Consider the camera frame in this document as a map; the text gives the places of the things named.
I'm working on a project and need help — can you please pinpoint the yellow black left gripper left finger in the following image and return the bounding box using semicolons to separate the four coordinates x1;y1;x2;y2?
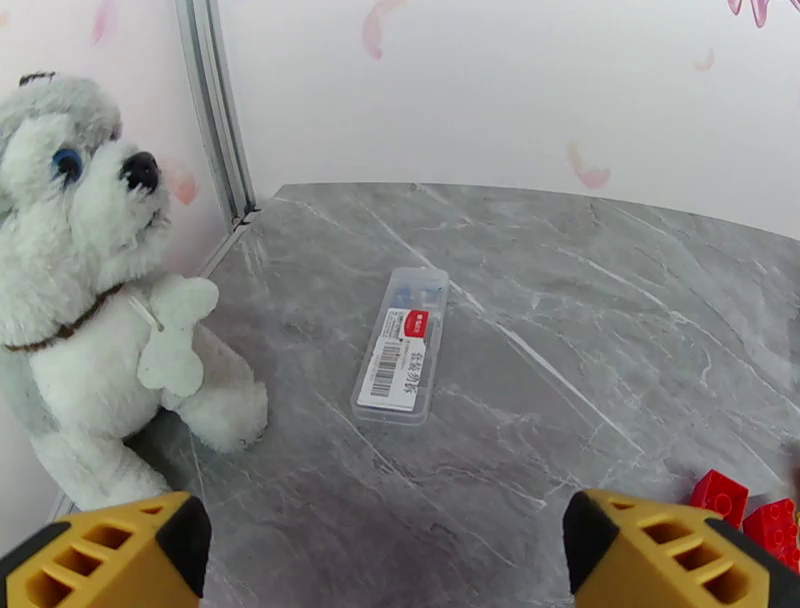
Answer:
0;491;213;608

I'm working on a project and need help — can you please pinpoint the red lego brick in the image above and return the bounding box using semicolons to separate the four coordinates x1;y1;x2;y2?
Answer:
688;469;751;530
741;497;800;574

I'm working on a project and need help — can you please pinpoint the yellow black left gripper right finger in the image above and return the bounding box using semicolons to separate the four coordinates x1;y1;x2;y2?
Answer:
561;488;800;608

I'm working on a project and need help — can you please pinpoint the aluminium frame post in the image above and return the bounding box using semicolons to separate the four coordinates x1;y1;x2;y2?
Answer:
172;0;259;228

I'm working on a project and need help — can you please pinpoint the grey white plush dog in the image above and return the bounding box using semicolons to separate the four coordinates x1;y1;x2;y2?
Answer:
0;71;271;511

